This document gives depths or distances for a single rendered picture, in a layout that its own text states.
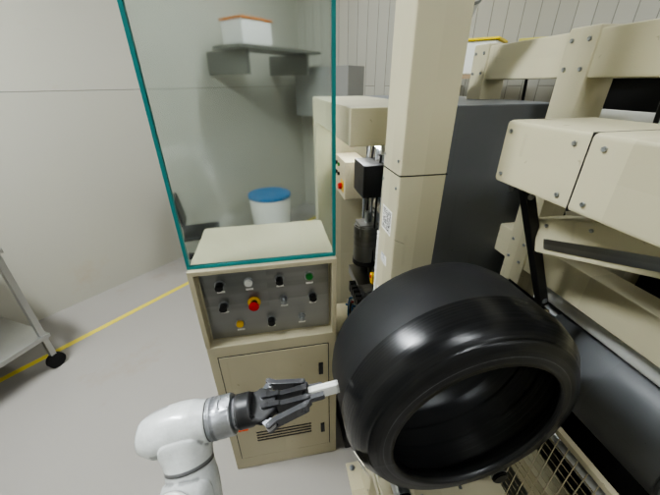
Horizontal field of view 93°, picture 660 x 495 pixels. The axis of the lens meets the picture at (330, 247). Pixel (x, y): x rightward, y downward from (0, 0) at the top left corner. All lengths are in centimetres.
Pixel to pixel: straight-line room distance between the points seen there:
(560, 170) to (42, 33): 346
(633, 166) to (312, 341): 117
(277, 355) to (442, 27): 126
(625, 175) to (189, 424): 94
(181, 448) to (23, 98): 306
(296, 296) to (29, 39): 289
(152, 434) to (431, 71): 98
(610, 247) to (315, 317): 102
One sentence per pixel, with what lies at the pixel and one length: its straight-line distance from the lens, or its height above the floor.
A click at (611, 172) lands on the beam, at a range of 74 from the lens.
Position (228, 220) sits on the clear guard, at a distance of 114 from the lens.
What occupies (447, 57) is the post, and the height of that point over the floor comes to 191.
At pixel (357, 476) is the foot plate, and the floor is 1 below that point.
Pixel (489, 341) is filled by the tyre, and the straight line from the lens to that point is 68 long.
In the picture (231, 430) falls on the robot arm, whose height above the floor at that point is 121.
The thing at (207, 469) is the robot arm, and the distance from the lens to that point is 86.
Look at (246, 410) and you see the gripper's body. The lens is 78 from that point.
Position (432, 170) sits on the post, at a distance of 87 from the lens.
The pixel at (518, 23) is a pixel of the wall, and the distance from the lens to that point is 413.
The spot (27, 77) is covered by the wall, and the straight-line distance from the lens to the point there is 351.
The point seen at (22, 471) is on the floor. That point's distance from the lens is 269.
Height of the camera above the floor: 187
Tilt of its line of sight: 28 degrees down
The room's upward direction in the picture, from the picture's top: straight up
